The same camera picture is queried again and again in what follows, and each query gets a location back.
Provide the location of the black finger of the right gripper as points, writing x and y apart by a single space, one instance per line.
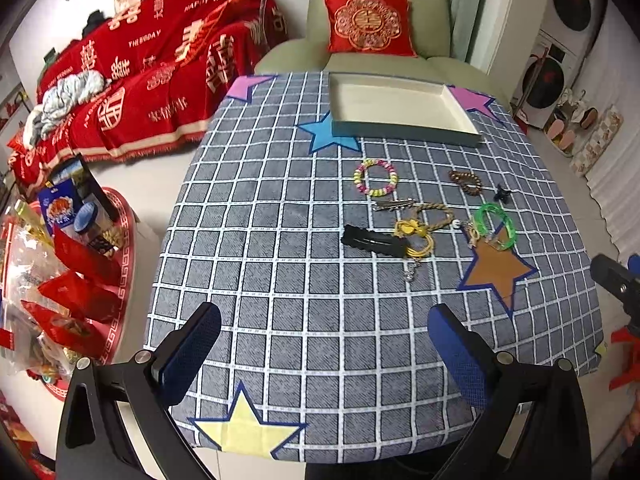
621 283

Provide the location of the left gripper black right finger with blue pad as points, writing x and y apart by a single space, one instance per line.
533 422

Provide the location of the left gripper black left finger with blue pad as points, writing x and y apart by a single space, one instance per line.
93 442

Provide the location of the black scalloped hair clip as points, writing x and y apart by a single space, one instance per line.
371 241

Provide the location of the yellow star sticker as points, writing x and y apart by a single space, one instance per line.
244 431

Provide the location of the small black claw clip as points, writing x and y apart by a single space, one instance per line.
502 195

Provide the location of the green translucent bangle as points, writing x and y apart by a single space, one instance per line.
496 227

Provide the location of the silver metal hair clip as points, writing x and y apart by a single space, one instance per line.
392 205

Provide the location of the pink star sticker right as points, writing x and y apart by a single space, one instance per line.
474 102

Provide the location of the pink star sticker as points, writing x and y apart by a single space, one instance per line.
243 86
474 102

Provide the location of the blue snack box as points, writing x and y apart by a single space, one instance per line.
59 204

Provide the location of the grey checked tablecloth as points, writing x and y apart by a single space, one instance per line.
337 337

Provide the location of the white washing machine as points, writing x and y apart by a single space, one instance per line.
567 31

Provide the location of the white shallow tray box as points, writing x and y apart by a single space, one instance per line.
389 108

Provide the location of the blue star sticker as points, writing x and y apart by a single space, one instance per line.
322 135

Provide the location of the green armchair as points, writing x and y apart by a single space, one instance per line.
431 35

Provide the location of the grey white knit cloth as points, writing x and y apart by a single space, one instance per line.
57 102

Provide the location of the red embroidered cushion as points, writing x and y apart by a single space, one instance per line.
370 27

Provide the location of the pink star sticker left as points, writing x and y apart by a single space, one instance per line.
243 86

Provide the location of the red wedding blanket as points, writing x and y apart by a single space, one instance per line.
167 65

